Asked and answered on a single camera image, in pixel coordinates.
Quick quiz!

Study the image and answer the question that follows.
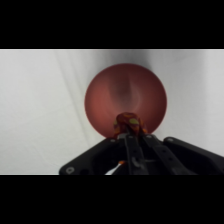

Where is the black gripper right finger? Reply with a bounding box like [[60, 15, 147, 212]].
[[141, 133, 224, 176]]

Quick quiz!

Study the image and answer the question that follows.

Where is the pink bowl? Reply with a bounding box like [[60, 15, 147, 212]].
[[84, 63, 168, 139]]

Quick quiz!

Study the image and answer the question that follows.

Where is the red ball with yellow dots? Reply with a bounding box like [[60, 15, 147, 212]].
[[113, 111, 149, 140]]

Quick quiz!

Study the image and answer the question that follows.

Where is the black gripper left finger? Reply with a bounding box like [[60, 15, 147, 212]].
[[58, 133, 149, 176]]

